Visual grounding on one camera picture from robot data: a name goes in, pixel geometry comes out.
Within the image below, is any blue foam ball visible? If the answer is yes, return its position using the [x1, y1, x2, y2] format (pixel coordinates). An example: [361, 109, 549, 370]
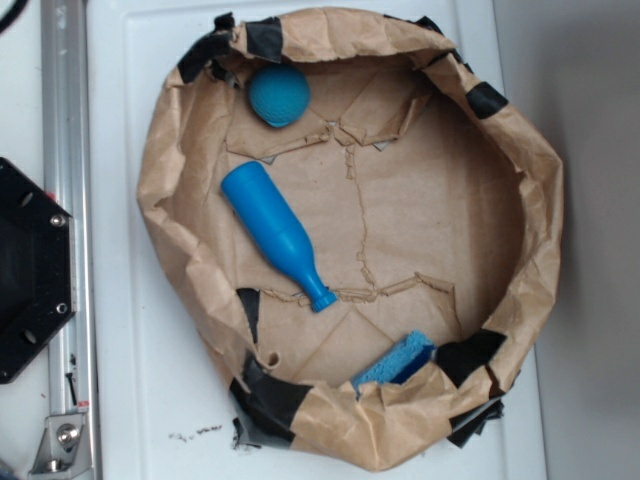
[249, 64, 311, 128]

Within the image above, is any blue plastic bottle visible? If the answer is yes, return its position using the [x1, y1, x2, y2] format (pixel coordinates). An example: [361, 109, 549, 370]
[221, 161, 337, 313]

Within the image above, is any brown paper bag basin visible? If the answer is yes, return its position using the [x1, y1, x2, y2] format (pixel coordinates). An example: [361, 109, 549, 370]
[137, 7, 563, 471]

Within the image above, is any blue sponge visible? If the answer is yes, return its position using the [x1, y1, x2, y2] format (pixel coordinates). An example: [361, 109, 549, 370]
[351, 330, 437, 393]

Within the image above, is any aluminium extrusion rail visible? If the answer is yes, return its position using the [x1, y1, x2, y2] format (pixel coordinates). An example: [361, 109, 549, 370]
[41, 1, 102, 479]

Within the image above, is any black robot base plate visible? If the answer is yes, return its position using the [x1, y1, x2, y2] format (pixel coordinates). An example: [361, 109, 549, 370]
[1, 158, 74, 385]

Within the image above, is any metal corner bracket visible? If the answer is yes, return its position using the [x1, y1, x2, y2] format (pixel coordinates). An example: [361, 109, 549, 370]
[28, 413, 92, 479]

